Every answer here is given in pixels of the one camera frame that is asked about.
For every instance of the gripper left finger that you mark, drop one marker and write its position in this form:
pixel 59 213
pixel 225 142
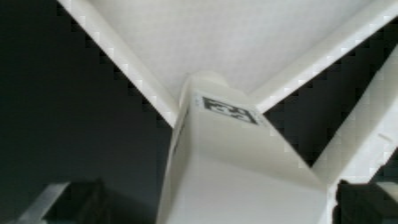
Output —
pixel 72 203

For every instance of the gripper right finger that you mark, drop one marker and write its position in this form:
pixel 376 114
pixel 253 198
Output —
pixel 367 205

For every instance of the white desk leg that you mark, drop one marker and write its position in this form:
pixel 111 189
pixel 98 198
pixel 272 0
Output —
pixel 239 180

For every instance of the white desk tabletop tray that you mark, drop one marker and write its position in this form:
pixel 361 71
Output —
pixel 265 41

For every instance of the white fixture wall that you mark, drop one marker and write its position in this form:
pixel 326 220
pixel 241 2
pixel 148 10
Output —
pixel 365 141

